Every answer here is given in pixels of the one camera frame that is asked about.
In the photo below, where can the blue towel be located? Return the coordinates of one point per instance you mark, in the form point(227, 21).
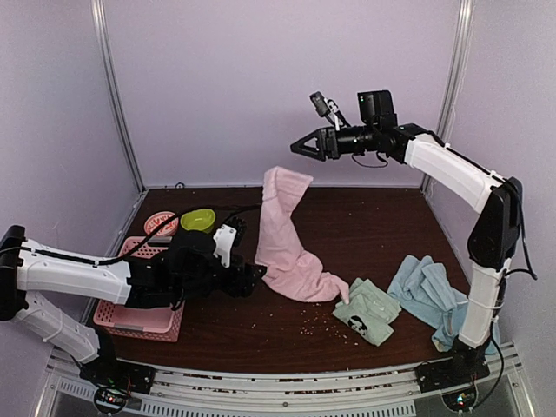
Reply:
point(422, 288)

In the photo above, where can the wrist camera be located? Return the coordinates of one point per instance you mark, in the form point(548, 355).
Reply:
point(328, 109)
point(226, 237)

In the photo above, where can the pink towel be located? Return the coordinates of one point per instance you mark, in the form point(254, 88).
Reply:
point(292, 271)

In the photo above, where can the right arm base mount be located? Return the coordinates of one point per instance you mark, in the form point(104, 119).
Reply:
point(457, 387)

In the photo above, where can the green towel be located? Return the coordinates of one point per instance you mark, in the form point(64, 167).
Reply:
point(369, 313)

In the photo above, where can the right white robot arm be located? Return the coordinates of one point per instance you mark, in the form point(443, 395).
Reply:
point(494, 200)

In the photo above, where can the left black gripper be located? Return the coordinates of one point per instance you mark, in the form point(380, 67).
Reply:
point(241, 282)

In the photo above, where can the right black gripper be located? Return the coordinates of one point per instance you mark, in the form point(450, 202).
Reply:
point(329, 142)

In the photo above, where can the aluminium frame post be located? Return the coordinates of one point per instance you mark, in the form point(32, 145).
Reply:
point(115, 100)
point(457, 67)

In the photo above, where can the right aluminium frame post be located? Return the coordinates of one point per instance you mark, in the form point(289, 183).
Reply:
point(457, 67)

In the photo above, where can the left aluminium frame post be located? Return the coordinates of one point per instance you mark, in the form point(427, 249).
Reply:
point(115, 100)

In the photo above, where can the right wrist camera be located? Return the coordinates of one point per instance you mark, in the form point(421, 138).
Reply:
point(328, 109)

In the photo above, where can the aluminium front rail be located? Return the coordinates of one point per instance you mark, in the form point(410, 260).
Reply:
point(384, 391)

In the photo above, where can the red patterned bowl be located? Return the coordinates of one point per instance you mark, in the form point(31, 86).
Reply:
point(164, 222)

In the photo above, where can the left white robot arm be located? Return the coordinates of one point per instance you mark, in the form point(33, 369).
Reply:
point(194, 265)

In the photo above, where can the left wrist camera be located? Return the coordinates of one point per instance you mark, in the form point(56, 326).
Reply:
point(226, 237)

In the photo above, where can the pink plastic basket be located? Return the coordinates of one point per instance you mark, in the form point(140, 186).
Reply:
point(156, 324)

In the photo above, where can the green bowl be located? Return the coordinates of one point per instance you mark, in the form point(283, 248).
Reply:
point(199, 220)

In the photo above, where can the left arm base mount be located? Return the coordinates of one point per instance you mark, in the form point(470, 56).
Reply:
point(116, 385)

